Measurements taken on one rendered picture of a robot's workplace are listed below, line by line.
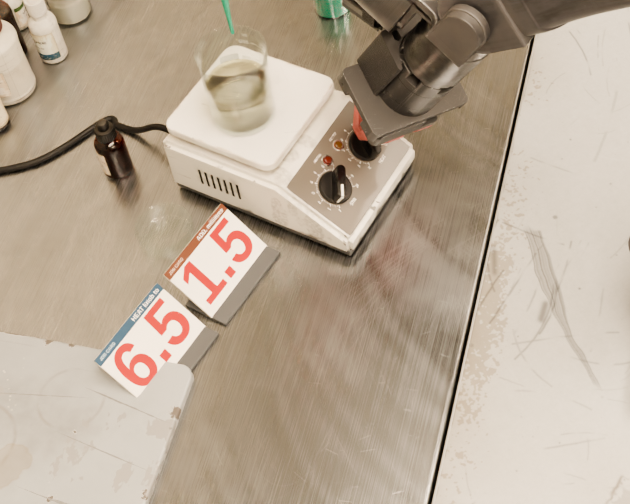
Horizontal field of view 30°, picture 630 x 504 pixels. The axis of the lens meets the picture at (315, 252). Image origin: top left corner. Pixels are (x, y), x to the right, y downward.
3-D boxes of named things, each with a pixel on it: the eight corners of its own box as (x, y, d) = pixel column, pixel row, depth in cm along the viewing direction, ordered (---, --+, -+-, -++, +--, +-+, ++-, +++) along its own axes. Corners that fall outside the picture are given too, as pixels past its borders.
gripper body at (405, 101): (332, 78, 99) (366, 38, 93) (427, 46, 104) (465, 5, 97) (366, 146, 98) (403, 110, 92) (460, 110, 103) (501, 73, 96)
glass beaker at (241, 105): (196, 128, 107) (178, 61, 101) (235, 82, 110) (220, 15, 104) (260, 154, 105) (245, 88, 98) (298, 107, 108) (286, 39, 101)
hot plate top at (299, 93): (339, 85, 109) (338, 79, 109) (272, 175, 104) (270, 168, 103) (232, 48, 114) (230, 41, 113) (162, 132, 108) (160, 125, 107)
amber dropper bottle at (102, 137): (133, 155, 118) (117, 107, 112) (132, 178, 116) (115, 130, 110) (104, 158, 118) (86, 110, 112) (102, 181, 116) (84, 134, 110)
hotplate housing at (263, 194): (417, 163, 113) (415, 106, 107) (352, 262, 107) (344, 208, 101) (226, 93, 121) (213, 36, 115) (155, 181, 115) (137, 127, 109)
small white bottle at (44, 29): (50, 42, 129) (28, -15, 122) (74, 48, 128) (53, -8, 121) (35, 61, 127) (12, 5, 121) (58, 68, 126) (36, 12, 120)
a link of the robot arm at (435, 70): (373, 48, 94) (409, 7, 88) (412, 7, 97) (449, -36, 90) (436, 107, 94) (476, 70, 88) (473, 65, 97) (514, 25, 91)
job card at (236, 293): (280, 254, 108) (274, 227, 105) (226, 326, 104) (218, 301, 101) (226, 229, 111) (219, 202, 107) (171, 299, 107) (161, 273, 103)
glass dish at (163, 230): (199, 256, 109) (194, 242, 107) (141, 267, 109) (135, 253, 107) (193, 211, 113) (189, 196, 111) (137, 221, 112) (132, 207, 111)
